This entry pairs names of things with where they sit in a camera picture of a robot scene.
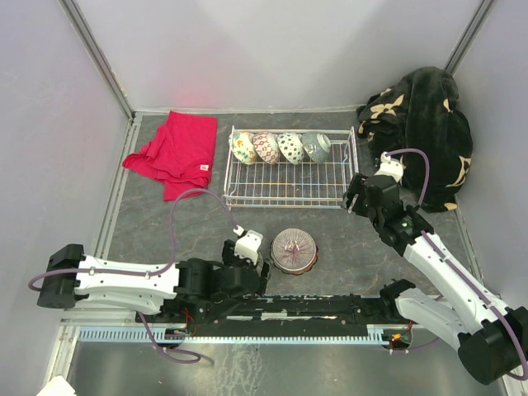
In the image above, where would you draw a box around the grey hexagon pattern bowl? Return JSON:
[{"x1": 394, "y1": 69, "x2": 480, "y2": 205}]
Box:
[{"x1": 301, "y1": 132, "x2": 332, "y2": 164}]

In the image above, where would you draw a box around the red rimmed bowl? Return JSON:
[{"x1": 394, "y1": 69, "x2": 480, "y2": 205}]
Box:
[{"x1": 277, "y1": 132, "x2": 305, "y2": 165}]

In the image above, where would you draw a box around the white wire dish rack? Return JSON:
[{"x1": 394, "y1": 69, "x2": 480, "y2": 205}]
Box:
[{"x1": 223, "y1": 129, "x2": 359, "y2": 209}]

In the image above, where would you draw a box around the blue triangle pattern bowl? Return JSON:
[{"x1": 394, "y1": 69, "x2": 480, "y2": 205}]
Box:
[{"x1": 252, "y1": 131, "x2": 281, "y2": 165}]

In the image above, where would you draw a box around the floral orange green bowl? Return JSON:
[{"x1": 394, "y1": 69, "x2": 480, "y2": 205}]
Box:
[{"x1": 229, "y1": 130, "x2": 257, "y2": 165}]

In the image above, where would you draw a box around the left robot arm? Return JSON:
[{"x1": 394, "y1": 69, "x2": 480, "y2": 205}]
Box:
[{"x1": 37, "y1": 240, "x2": 271, "y2": 322}]

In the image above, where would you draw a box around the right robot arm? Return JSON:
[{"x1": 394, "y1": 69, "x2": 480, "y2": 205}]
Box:
[{"x1": 342, "y1": 174, "x2": 527, "y2": 384}]

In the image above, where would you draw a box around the purple striped bowl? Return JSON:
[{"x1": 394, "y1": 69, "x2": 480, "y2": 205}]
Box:
[{"x1": 271, "y1": 229, "x2": 318, "y2": 276}]

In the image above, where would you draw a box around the black floral blanket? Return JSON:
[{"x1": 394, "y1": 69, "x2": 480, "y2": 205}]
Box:
[{"x1": 356, "y1": 67, "x2": 474, "y2": 213}]

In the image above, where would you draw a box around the red folded t-shirt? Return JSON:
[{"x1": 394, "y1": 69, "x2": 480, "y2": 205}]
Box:
[{"x1": 122, "y1": 111, "x2": 218, "y2": 201}]

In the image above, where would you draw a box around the white paper corner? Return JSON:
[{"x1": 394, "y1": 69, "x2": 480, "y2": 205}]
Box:
[{"x1": 37, "y1": 375, "x2": 77, "y2": 396}]

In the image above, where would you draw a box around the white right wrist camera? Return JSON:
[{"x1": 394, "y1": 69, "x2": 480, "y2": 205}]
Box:
[{"x1": 375, "y1": 152, "x2": 404, "y2": 183}]

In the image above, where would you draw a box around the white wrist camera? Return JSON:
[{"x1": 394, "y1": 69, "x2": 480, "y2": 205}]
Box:
[
  {"x1": 233, "y1": 225, "x2": 263, "y2": 264},
  {"x1": 375, "y1": 152, "x2": 404, "y2": 183}
]

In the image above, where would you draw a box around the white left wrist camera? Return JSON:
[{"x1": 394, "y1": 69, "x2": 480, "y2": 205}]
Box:
[{"x1": 233, "y1": 225, "x2": 263, "y2": 264}]

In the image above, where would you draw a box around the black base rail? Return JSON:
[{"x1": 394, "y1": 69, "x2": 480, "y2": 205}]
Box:
[{"x1": 145, "y1": 295, "x2": 409, "y2": 338}]

